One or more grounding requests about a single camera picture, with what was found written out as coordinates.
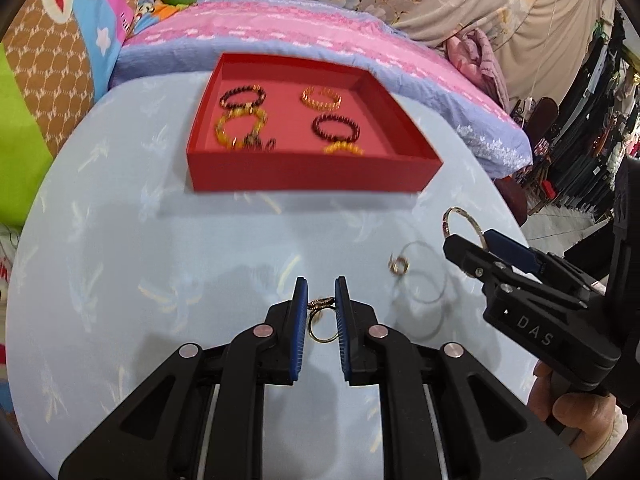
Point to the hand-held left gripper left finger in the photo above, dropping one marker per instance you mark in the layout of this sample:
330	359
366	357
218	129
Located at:
298	330

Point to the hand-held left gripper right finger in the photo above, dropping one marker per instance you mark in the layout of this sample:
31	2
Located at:
345	330

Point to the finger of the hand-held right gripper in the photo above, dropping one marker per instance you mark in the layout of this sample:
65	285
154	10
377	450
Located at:
470	255
510	252

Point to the thin gold bangle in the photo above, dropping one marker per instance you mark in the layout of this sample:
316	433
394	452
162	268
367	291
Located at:
445	225

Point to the red cardboard box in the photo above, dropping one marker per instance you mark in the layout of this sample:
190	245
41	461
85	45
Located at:
300	175

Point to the person's right hand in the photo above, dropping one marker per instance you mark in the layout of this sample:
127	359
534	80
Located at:
580	415

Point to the dark red chair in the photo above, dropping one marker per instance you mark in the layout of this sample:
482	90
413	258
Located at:
515	195

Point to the small gold earring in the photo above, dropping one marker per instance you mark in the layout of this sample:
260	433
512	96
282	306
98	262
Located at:
398	265

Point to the rack of hanging clothes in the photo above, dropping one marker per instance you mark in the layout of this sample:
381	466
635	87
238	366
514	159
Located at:
590	160

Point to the pink quilted cloth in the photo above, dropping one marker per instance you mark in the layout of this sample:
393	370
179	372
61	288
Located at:
475	60

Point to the floral bed sheet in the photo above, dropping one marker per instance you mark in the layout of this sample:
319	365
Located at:
450	0

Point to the pink purple blanket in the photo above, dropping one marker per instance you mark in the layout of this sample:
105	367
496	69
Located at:
300	25

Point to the cartoon print pillow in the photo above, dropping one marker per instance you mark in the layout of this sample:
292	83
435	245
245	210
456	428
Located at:
50	75

